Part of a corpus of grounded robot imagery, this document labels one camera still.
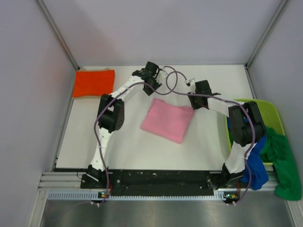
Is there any green t shirt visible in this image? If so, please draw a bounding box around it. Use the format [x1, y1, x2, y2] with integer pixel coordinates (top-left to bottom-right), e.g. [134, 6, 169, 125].
[248, 127, 302, 201]

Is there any blue t shirt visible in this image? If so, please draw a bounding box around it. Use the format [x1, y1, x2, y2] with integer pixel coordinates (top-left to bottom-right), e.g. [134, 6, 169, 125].
[226, 117, 269, 190]

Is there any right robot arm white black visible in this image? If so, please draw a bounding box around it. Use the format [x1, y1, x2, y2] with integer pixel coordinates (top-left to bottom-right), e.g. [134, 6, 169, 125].
[186, 79, 266, 187]

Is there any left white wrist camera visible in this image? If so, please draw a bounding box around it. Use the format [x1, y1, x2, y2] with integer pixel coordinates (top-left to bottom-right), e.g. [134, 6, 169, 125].
[157, 68, 168, 80]

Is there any pink t shirt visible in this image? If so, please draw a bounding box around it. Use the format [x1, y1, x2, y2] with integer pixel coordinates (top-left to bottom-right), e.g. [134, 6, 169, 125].
[141, 98, 194, 144]

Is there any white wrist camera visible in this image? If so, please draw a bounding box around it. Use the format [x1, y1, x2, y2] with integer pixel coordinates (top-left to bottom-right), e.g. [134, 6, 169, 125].
[185, 79, 196, 87]
[157, 68, 168, 80]

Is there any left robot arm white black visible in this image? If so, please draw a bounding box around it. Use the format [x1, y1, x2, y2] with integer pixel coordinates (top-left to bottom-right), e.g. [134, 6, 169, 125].
[87, 61, 165, 188]

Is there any folded orange t shirt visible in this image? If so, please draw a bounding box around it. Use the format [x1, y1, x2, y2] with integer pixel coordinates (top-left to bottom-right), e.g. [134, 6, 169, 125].
[72, 70, 115, 98]

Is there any aluminium frame post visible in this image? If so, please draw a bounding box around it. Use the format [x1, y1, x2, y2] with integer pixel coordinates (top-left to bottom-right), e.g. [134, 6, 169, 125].
[245, 0, 291, 69]
[34, 0, 80, 70]

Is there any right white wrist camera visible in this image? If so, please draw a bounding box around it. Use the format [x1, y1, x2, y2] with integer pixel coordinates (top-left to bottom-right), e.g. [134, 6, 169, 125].
[185, 79, 196, 87]

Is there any grey slotted cable duct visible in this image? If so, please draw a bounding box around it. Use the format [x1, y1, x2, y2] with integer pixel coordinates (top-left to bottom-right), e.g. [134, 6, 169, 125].
[47, 190, 236, 202]

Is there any green plastic basket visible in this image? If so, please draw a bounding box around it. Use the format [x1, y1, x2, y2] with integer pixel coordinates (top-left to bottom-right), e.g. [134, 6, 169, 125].
[223, 98, 286, 166]

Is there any left aluminium frame post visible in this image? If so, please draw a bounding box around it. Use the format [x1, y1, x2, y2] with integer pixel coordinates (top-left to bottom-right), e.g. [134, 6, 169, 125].
[34, 0, 80, 70]

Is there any right aluminium frame post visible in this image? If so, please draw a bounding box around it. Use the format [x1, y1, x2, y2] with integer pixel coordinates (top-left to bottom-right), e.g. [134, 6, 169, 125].
[245, 0, 291, 69]

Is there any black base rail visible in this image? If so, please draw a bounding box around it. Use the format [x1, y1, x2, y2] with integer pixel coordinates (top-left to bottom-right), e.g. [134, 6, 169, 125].
[80, 169, 226, 197]

